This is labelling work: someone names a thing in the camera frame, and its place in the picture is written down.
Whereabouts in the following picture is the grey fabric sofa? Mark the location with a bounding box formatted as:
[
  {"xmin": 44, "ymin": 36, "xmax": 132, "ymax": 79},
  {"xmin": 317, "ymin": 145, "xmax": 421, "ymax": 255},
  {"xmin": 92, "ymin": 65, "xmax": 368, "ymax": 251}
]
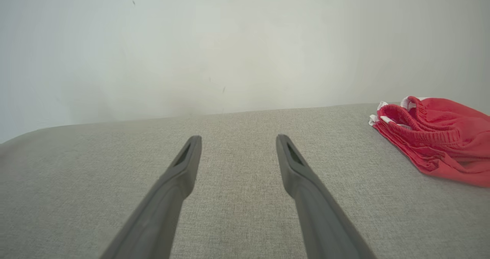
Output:
[{"xmin": 0, "ymin": 103, "xmax": 490, "ymax": 259}]

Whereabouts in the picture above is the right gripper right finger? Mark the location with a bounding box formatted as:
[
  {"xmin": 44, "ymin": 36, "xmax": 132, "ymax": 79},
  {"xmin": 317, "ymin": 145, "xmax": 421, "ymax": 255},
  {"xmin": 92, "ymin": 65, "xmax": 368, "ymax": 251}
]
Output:
[{"xmin": 276, "ymin": 134, "xmax": 378, "ymax": 259}]

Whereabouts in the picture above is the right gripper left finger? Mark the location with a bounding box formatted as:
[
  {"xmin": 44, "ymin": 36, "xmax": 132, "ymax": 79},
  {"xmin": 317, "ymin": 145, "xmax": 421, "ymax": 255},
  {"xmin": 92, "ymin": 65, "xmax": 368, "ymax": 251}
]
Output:
[{"xmin": 100, "ymin": 135, "xmax": 203, "ymax": 259}]

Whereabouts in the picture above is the red basketball jersey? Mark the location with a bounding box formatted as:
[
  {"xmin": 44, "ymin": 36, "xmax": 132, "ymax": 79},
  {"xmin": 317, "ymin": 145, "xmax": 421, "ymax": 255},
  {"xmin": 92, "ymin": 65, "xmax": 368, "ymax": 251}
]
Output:
[{"xmin": 369, "ymin": 96, "xmax": 490, "ymax": 188}]

